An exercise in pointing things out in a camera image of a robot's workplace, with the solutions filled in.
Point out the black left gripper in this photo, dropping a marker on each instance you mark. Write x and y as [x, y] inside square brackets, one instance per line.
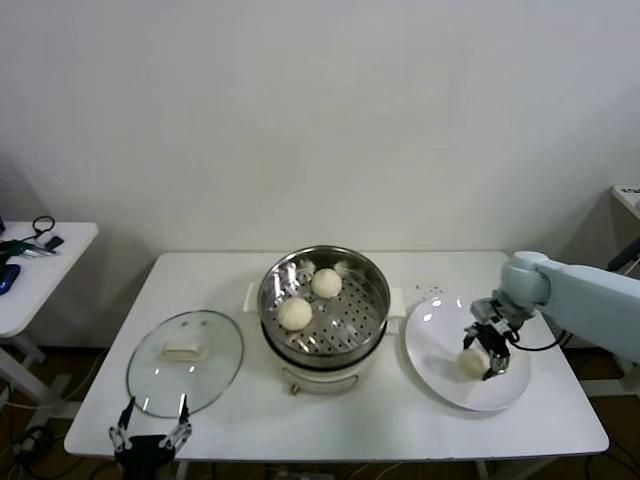
[145, 452]

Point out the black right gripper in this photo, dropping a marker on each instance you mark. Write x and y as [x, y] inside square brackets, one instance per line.
[496, 336]

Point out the white steamed baozi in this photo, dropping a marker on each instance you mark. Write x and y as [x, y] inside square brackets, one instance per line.
[472, 364]
[295, 313]
[327, 282]

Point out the round glass pot lid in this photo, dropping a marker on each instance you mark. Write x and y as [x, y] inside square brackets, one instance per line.
[220, 345]

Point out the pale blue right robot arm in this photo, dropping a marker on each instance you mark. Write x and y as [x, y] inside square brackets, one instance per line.
[580, 290]

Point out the stainless steel steamer basket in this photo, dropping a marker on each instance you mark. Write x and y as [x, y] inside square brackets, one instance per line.
[350, 310]

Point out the white round plate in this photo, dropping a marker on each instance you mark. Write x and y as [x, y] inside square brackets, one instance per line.
[435, 360]

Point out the white side table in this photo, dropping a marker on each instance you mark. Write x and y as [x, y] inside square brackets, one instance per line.
[50, 270]

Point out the blue object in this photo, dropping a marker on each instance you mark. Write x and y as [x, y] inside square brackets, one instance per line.
[10, 277]

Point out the small black device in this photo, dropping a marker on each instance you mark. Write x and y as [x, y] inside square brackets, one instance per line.
[55, 241]

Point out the white shelf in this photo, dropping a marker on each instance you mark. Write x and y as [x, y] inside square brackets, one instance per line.
[627, 197]

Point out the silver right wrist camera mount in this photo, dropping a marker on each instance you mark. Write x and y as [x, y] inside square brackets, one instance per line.
[487, 307]

